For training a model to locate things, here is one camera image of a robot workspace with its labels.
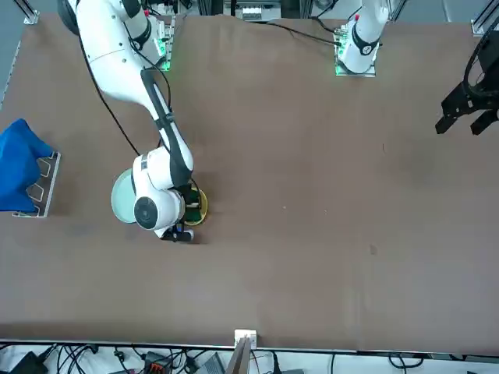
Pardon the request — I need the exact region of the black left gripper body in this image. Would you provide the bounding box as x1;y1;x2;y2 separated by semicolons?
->
476;33;499;94

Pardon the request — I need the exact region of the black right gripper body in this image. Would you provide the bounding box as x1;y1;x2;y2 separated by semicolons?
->
181;187;202;213

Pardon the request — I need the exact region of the small yellow dish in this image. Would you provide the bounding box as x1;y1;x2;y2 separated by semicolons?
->
182;189;210;227

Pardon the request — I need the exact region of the pale green round plate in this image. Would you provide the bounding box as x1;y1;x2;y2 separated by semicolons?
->
111;169;137;224

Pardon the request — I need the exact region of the silver metal rack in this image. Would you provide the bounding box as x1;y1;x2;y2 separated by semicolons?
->
11;151;62;218

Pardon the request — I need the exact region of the black box with red ports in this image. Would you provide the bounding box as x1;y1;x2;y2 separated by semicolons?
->
142;350;175;374

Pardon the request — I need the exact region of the blue cloth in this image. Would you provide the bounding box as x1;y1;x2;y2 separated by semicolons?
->
0;118;54;213

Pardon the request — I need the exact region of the white power strip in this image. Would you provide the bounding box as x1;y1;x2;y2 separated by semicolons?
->
241;5;263;23

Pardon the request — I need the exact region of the black power adapter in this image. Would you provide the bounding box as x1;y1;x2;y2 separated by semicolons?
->
7;350;46;374

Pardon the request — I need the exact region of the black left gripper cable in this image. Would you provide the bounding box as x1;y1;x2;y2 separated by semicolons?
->
463;37;499;97

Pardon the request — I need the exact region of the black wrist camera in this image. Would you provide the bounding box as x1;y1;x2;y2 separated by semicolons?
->
161;222;195;243

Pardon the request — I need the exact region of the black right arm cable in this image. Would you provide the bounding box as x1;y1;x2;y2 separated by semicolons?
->
77;30;175;157

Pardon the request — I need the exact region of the white post foot bracket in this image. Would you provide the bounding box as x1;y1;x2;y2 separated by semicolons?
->
233;329;258;348

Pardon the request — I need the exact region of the black left base cable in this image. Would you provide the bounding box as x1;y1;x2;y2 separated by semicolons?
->
249;18;341;48

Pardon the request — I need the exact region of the aluminium camera post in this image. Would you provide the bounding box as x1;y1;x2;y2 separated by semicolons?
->
227;337;250;374

